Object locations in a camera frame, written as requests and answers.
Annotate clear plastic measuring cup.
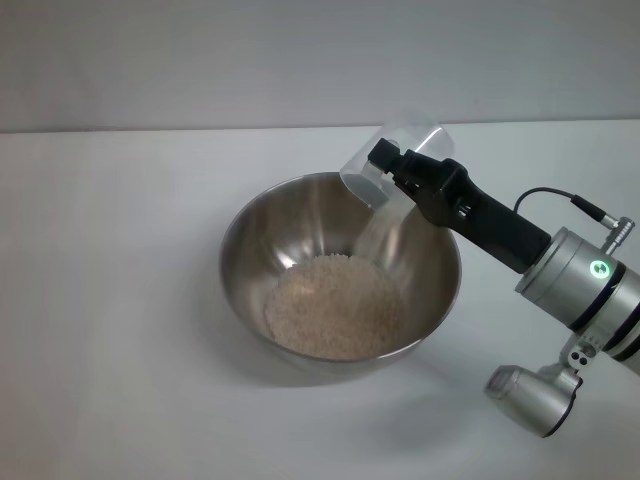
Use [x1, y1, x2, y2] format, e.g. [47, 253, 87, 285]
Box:
[338, 108, 458, 227]

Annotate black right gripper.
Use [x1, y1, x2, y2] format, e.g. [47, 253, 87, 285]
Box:
[366, 138, 552, 276]

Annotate black cable with metal plug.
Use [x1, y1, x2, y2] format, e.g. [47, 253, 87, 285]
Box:
[513, 186, 634, 247]

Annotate white rice grains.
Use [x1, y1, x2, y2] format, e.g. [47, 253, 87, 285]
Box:
[263, 199, 407, 362]

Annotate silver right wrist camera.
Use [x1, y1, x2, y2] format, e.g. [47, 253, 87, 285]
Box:
[483, 339, 585, 439]

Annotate stainless steel mixing bowl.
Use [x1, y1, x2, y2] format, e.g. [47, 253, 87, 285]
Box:
[218, 171, 462, 387]

